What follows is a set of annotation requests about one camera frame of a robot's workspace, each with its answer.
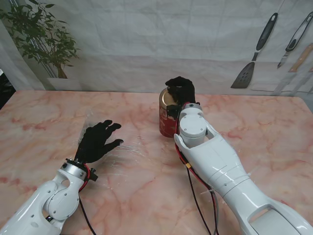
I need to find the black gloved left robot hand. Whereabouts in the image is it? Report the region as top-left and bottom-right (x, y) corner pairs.
(75, 119), (124, 164)

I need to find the red black arm cable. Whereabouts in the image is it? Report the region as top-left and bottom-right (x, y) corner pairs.
(77, 164), (97, 235)
(174, 117), (221, 235)

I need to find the red floral tea canister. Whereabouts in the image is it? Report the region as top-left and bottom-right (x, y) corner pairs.
(158, 89), (180, 138)

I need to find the red black right arm cable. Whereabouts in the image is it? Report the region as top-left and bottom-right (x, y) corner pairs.
(174, 117), (221, 235)

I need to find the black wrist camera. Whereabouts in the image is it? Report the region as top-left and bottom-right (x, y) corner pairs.
(87, 167), (98, 182)
(167, 104), (180, 120)

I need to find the brown round canister lid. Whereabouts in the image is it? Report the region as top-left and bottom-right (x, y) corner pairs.
(158, 87), (181, 110)

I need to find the wooden handled knife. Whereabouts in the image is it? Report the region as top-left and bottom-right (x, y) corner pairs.
(288, 43), (313, 73)

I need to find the red black left arm cable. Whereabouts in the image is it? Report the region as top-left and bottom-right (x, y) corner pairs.
(77, 164), (97, 235)

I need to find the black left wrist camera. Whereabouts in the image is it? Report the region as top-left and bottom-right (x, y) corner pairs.
(87, 167), (98, 182)

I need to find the black handled peeler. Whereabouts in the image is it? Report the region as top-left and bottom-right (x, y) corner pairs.
(277, 11), (313, 69)

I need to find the clear plastic tea bag pouch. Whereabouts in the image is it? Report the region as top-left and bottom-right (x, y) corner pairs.
(78, 117), (98, 145)

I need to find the white wrinkled backdrop cloth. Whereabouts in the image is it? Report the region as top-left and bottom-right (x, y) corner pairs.
(0, 0), (313, 97)

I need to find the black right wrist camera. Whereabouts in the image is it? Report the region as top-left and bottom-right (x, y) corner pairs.
(167, 104), (180, 120)

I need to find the green leafy plant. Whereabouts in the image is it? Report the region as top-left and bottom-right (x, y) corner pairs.
(0, 0), (80, 79)

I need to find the black slotted spatula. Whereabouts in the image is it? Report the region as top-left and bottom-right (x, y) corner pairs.
(231, 12), (279, 89)

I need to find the black object beside backdrop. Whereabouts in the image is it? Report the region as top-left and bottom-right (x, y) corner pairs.
(0, 68), (17, 110)

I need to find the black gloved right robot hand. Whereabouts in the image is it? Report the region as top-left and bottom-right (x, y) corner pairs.
(165, 76), (200, 105)

